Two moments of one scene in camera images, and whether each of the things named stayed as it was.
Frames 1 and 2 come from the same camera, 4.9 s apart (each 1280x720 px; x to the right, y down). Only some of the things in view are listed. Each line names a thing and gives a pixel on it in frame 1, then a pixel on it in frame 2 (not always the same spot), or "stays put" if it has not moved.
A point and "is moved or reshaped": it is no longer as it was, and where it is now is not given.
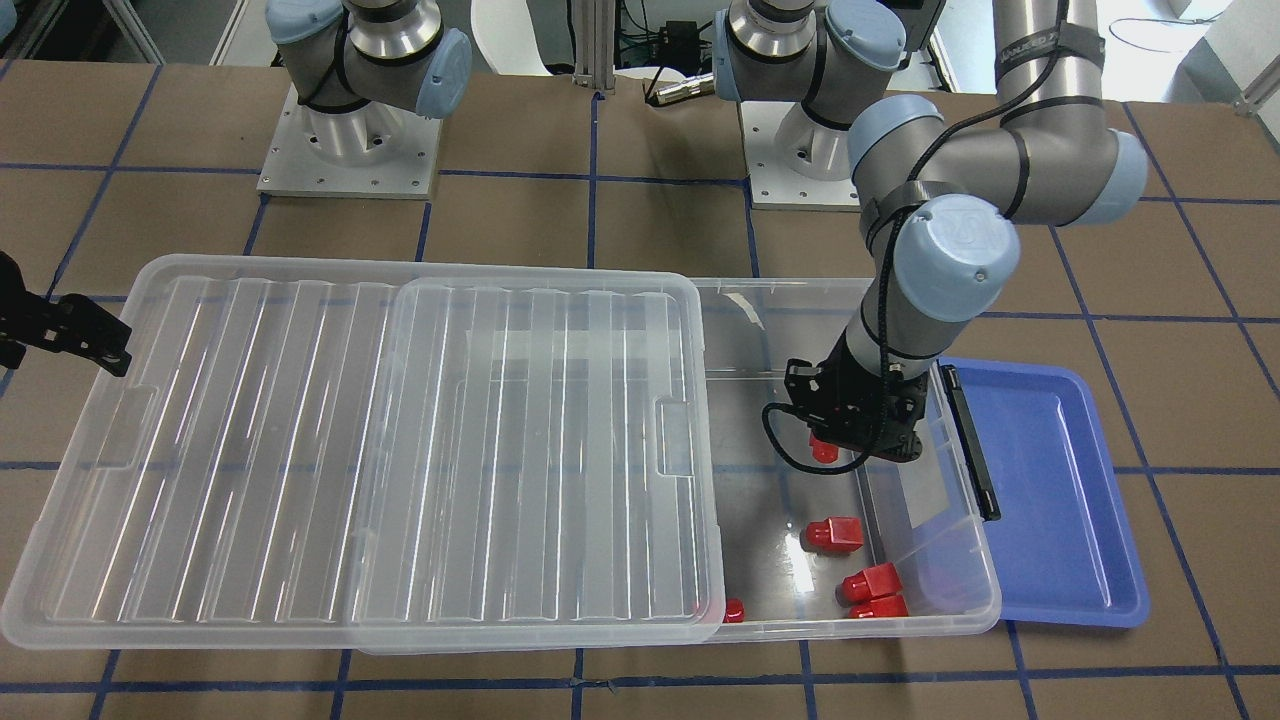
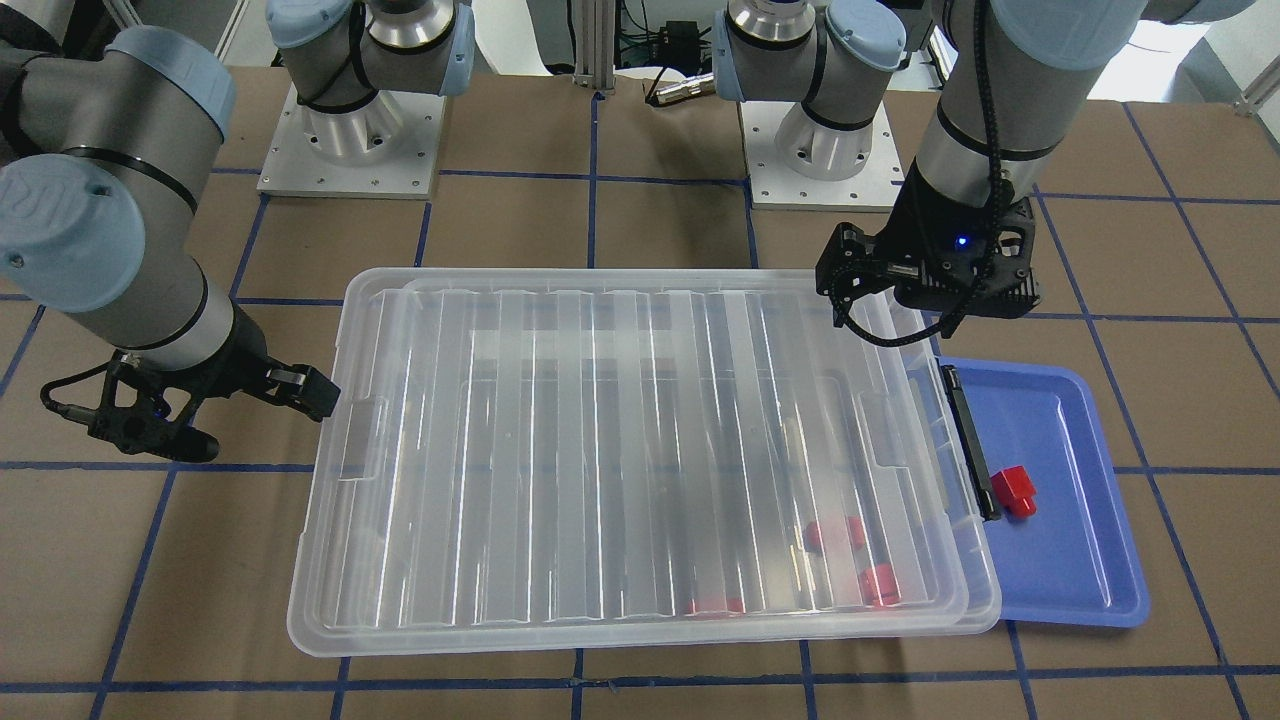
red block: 823,452 -> 1015,489
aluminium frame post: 595,44 stays put
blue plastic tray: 1065,551 stays put
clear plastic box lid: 332,451 is moved or reshaped
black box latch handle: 970,443 stays put
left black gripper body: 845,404 -> 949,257
